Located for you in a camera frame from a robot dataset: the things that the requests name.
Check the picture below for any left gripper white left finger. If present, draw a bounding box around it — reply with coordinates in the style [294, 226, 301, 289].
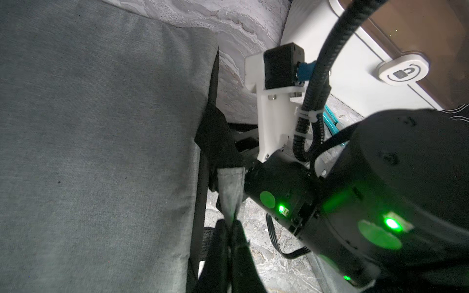
[193, 219, 230, 293]

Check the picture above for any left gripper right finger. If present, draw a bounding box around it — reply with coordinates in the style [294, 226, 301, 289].
[228, 220, 267, 293]

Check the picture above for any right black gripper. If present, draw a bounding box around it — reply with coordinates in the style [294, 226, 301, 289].
[244, 151, 322, 234]

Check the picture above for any grey laptop bag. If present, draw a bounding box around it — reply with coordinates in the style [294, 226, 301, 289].
[0, 0, 246, 293]

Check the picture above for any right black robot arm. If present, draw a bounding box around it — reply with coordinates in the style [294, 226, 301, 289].
[244, 1, 469, 293]

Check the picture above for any teal flat tool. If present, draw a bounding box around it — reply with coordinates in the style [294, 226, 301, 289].
[322, 106, 344, 136]

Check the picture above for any brown lid storage box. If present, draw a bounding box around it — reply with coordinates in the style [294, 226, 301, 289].
[280, 0, 469, 122]

